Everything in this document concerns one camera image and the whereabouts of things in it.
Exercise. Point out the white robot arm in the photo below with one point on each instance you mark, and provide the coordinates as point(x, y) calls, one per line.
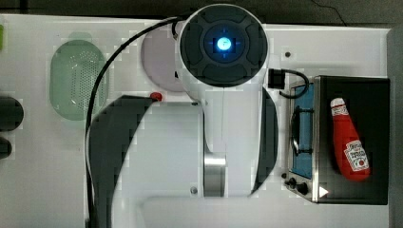
point(219, 141)

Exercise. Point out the lavender round plate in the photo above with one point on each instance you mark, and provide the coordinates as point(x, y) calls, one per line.
point(158, 59)

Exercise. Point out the plush red strawberry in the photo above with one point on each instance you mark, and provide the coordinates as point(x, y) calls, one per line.
point(157, 96)

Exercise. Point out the toy toaster oven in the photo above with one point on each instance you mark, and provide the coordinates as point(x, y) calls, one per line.
point(312, 169)

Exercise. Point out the green perforated colander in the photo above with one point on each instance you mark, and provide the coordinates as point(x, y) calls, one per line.
point(74, 68)

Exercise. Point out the plush ketchup bottle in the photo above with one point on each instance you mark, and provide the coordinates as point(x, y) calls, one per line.
point(351, 157)

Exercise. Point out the black round object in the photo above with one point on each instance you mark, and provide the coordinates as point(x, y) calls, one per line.
point(11, 113)

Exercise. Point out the small black object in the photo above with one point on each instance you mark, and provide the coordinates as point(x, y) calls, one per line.
point(5, 148)

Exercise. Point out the green object at edge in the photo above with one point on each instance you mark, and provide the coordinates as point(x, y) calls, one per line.
point(1, 37)

